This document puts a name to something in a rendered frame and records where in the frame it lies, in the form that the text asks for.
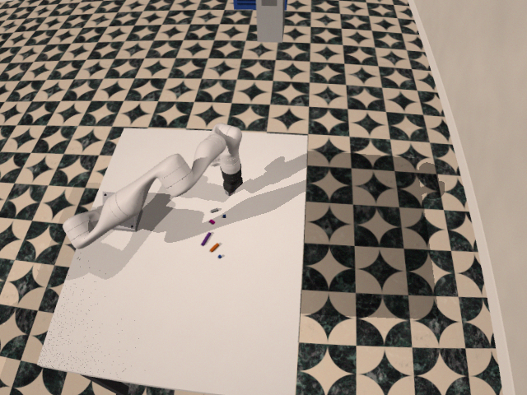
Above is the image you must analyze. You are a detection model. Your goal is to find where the dark purple rod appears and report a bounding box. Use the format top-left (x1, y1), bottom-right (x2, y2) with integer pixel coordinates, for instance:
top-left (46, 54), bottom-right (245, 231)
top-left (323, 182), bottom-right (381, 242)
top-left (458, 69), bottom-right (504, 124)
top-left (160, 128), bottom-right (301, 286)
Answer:
top-left (201, 232), bottom-right (211, 246)

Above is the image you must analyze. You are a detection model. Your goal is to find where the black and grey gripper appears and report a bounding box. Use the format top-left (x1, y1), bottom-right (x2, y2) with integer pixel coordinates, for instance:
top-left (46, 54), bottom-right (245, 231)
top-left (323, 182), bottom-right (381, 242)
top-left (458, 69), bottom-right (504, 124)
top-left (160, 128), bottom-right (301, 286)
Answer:
top-left (210, 155), bottom-right (243, 196)

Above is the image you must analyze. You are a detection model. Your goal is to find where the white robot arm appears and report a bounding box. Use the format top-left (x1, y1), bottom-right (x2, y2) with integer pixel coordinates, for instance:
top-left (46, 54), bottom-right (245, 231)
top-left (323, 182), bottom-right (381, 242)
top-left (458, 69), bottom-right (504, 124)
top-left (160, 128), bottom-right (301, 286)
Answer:
top-left (63, 123), bottom-right (242, 249)

